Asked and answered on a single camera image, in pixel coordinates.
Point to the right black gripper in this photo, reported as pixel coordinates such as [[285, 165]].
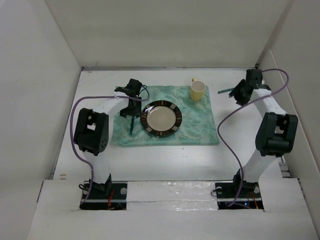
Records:
[[236, 93]]

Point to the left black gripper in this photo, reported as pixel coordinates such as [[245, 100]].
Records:
[[135, 112]]

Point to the fork with green handle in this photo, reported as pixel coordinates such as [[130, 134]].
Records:
[[132, 125]]

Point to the knife with green handle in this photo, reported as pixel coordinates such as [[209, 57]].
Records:
[[225, 90]]

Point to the dark round plate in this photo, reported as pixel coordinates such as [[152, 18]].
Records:
[[161, 118]]

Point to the yellow mug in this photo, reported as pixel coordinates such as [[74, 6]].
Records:
[[197, 89]]

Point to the green patterned cloth placemat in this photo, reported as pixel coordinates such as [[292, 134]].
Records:
[[197, 127]]

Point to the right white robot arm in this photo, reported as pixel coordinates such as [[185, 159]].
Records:
[[276, 134]]

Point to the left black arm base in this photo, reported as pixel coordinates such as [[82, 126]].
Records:
[[115, 200]]

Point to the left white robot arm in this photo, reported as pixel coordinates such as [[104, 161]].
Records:
[[90, 136]]

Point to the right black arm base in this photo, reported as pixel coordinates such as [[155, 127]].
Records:
[[226, 194]]

